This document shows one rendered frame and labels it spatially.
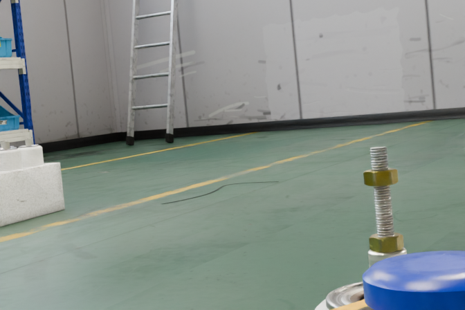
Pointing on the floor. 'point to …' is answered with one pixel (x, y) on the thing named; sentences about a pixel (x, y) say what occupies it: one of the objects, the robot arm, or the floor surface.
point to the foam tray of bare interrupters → (30, 193)
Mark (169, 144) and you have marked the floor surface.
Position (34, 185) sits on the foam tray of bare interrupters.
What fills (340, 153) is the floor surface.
